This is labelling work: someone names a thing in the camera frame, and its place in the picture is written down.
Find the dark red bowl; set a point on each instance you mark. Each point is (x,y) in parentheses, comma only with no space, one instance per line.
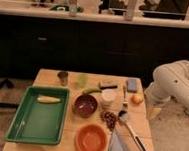
(84,106)

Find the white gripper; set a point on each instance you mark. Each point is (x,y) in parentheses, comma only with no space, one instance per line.
(154,105)

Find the green banana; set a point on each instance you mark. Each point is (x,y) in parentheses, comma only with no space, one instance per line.
(91,90)

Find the black handled spoon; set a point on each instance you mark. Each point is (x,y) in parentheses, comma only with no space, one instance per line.
(123,116)

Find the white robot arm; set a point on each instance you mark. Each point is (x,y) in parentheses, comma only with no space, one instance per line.
(169,80)

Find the light green cup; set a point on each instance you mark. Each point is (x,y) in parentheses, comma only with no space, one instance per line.
(81,80)

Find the white cup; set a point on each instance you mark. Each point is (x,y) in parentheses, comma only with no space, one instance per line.
(108,97)

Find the green plastic tray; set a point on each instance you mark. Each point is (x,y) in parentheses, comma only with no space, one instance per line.
(39,123)

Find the wooden table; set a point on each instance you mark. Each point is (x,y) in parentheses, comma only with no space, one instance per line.
(73,123)

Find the yellow corn cob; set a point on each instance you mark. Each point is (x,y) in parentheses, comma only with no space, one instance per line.
(48,100)

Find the blackboard eraser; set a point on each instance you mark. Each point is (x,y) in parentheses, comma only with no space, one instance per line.
(107,84)

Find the red yellow apple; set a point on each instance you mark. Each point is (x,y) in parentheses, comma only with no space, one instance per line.
(137,99)

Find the metal cup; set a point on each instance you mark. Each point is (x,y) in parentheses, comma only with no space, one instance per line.
(63,77)

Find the orange bowl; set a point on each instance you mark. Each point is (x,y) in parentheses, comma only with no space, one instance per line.
(90,138)

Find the blue sponge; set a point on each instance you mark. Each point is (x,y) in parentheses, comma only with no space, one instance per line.
(132,85)

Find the green object on ledge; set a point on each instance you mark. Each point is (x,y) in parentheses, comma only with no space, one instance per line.
(66,8)

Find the bunch of brown grapes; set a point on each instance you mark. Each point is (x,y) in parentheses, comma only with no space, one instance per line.
(109,118)

